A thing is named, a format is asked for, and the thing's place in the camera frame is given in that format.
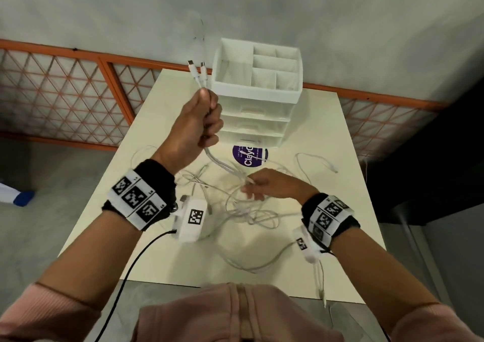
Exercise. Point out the person's left hand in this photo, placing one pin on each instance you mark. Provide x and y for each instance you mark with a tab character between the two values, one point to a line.
187	130

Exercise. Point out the black left wristband with markers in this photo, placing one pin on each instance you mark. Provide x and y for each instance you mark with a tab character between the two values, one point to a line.
138	196

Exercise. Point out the dark cabinet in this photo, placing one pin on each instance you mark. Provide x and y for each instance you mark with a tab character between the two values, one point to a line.
431	171

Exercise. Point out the blue and white object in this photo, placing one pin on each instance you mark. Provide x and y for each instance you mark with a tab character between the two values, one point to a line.
17	196

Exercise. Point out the pink hooded sweater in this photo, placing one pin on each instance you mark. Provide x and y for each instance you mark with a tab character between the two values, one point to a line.
238	315

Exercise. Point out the person's right hand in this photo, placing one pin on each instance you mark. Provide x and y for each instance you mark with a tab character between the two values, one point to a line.
281	187

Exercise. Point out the white drawer organizer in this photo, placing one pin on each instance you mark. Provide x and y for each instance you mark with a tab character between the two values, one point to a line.
257	100

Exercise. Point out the orange mesh railing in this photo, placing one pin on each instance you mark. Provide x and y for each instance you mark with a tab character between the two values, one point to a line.
56	88

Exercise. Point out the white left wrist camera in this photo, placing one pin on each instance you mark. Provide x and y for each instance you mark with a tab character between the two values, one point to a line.
193	219

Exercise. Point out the person's right forearm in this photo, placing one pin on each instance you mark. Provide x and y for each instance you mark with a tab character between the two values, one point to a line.
374	277

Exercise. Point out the person's right fingers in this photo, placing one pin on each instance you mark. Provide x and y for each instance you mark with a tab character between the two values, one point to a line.
253	191

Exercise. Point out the round purple sticker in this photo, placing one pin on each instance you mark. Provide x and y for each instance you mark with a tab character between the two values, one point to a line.
247	156

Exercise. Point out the black right wristband with markers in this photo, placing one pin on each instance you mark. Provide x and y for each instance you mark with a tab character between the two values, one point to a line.
327	217

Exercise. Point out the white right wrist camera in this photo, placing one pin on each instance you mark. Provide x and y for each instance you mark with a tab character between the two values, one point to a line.
305	245

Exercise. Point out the person's left fingers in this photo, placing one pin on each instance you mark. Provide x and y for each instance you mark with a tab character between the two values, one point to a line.
213	120

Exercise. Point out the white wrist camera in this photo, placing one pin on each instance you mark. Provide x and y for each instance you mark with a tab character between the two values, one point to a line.
305	245
193	219

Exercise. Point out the black wristband with markers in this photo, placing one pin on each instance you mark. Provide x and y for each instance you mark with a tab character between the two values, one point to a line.
327	217
138	196

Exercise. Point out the person's left forearm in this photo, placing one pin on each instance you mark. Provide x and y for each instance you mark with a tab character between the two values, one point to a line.
94	255

